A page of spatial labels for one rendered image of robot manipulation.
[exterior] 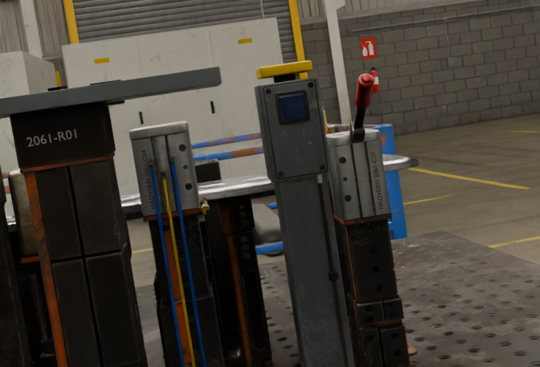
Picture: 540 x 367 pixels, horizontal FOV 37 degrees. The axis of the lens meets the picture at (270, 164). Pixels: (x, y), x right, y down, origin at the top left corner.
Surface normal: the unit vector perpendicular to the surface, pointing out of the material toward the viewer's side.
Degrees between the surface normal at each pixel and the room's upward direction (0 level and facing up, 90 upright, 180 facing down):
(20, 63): 90
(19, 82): 90
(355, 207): 90
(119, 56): 90
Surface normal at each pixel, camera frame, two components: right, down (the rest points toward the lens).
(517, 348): -0.15, -0.99
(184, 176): 0.10, 0.07
